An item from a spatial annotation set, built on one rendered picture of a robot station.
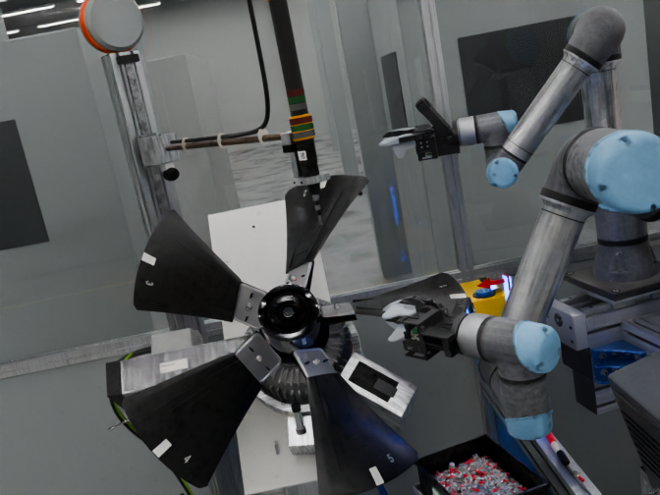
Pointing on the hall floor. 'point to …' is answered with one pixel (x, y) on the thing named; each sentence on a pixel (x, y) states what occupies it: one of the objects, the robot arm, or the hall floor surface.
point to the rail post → (489, 418)
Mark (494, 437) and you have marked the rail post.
